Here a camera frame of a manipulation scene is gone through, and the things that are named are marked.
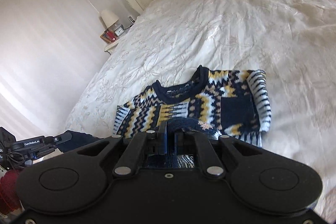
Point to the red object at floor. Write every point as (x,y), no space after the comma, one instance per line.
(9,198)

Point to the small alarm clock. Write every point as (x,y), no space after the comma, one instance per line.
(119,30)

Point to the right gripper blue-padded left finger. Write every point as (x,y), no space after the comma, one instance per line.
(139,148)

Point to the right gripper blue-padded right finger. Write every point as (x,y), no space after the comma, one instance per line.
(193,151)

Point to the cream table lamp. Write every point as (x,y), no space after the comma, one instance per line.
(110,19)

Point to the white embroidered bedspread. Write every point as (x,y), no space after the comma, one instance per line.
(293,41)

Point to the navy yellow patterned knit sweater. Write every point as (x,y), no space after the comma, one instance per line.
(233,103)

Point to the white bedside table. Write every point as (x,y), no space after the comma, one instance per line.
(109,48)

